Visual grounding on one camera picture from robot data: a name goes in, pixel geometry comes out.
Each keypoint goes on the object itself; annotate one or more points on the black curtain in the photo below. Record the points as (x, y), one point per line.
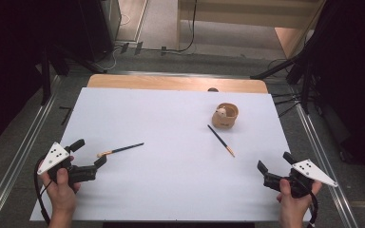
(355, 79)
(9, 63)

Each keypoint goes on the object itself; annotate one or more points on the white table mat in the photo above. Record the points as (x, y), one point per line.
(158, 177)

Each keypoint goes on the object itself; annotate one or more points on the light wooden shelf unit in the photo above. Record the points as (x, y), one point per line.
(234, 12)

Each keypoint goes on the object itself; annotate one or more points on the dark round table grommet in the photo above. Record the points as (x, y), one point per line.
(213, 90)

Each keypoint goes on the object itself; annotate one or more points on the wooden pen holder with bear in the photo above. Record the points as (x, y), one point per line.
(224, 122)

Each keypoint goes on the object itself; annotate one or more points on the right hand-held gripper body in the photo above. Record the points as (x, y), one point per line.
(310, 172)

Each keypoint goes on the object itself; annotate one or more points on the person's left hand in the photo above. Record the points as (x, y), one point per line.
(61, 193)

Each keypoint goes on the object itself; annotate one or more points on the dark cabinet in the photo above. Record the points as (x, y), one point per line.
(98, 25)

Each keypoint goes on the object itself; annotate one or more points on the person's right hand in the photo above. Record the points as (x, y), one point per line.
(294, 205)

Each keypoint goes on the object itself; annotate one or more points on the dark pen with tan tip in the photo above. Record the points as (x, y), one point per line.
(220, 140)

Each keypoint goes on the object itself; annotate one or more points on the dark pen with tan cap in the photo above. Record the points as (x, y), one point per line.
(120, 149)

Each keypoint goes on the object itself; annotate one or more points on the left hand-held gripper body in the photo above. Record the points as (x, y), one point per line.
(54, 156)

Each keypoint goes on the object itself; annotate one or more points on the metal floor rail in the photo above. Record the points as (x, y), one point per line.
(22, 142)
(323, 158)

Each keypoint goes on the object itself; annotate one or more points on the wooden table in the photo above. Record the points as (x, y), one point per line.
(171, 83)

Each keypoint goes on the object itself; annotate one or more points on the black metal stand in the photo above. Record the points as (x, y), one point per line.
(46, 79)
(304, 85)

